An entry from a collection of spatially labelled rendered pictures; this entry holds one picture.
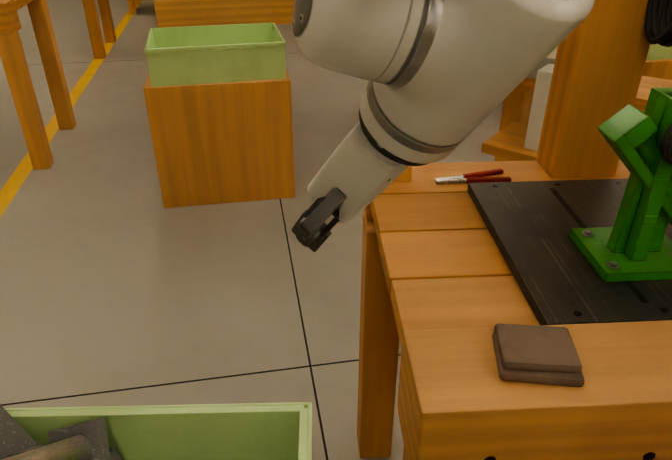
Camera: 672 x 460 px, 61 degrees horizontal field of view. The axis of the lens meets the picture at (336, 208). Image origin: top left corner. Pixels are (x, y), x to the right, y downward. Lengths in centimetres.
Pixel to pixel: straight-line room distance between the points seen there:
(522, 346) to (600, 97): 64
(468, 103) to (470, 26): 6
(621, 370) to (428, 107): 52
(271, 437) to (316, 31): 44
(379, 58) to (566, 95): 91
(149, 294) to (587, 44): 182
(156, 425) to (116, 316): 170
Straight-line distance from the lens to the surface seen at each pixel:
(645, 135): 90
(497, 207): 110
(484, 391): 73
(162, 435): 66
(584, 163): 130
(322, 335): 211
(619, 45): 123
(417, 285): 91
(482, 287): 92
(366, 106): 42
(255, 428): 64
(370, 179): 44
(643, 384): 81
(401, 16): 33
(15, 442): 65
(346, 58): 34
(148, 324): 226
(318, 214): 47
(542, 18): 33
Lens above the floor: 143
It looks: 30 degrees down
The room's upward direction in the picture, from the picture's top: straight up
